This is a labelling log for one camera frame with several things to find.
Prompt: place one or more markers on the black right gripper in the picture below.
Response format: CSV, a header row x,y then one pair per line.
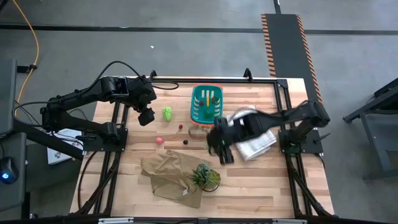
x,y
230,133

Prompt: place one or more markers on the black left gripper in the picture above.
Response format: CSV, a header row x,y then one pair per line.
x,y
141,91

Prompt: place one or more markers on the light green toy pepper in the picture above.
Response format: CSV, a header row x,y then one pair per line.
x,y
167,113

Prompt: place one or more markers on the pink toy peach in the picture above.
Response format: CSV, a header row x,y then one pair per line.
x,y
159,140

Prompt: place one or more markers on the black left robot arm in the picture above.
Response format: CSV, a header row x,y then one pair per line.
x,y
77,96

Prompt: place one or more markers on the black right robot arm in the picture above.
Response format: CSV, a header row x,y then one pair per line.
x,y
280,116

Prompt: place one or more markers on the succulent plant in black pot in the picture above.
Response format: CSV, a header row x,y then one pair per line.
x,y
205,177

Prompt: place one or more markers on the white plaid folded towel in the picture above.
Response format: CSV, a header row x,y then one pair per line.
x,y
259,146

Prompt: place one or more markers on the dark red toy cherry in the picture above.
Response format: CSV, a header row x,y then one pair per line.
x,y
180,126

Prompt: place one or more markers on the white care label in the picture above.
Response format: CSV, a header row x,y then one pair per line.
x,y
185,192

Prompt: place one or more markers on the tan linen cloth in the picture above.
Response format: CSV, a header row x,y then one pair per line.
x,y
168,177

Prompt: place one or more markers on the white printed booklet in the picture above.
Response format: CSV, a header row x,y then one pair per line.
x,y
60,152

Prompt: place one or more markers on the black metal beam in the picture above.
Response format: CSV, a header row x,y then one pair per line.
x,y
46,140

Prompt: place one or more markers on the black floor mat orange stripes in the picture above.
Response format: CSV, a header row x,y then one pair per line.
x,y
286,46

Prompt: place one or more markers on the grey flat panel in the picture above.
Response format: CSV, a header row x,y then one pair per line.
x,y
6,93

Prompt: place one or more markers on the black computer mouse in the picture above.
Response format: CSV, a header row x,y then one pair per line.
x,y
7,169

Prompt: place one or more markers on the grey metal stand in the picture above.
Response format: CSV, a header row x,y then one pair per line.
x,y
376,137

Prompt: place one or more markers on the grey side desk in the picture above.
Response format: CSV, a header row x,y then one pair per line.
x,y
14,196

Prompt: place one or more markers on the black aluminium table frame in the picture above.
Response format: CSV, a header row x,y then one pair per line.
x,y
202,80

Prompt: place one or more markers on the silver metal bracket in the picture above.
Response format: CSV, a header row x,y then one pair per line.
x,y
289,221
115,221

